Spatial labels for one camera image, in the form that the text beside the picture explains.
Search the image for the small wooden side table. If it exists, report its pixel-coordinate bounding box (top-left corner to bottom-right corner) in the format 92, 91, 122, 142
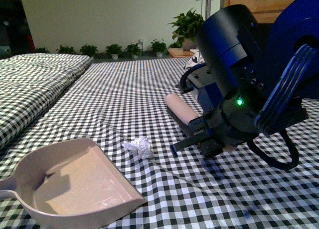
167, 48, 194, 58

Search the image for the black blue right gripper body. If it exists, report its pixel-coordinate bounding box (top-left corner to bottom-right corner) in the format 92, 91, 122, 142
188, 106, 249, 158

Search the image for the blue black cable bundle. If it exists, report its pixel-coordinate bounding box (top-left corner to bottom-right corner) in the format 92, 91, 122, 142
246, 43, 319, 170

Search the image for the beige plastic dustpan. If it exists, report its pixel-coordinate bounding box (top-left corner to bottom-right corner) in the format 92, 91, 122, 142
0, 138, 146, 229

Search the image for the large potted green plant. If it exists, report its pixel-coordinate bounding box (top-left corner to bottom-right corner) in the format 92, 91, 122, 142
169, 8, 205, 51

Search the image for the small potted plant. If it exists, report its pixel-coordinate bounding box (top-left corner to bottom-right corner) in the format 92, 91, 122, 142
34, 47, 50, 53
79, 44, 98, 59
56, 45, 76, 54
151, 39, 167, 57
106, 44, 123, 59
126, 43, 143, 59

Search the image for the checkered folded quilt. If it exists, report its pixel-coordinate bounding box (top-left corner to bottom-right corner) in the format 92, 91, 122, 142
0, 53, 91, 148

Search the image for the crumpled white paper ball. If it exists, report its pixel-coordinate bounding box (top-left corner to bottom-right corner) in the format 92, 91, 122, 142
122, 136, 154, 160

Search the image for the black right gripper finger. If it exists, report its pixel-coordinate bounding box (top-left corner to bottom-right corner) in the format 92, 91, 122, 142
170, 135, 211, 157

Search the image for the black white checkered bedsheet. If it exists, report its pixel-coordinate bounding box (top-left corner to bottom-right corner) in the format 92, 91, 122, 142
0, 58, 319, 229

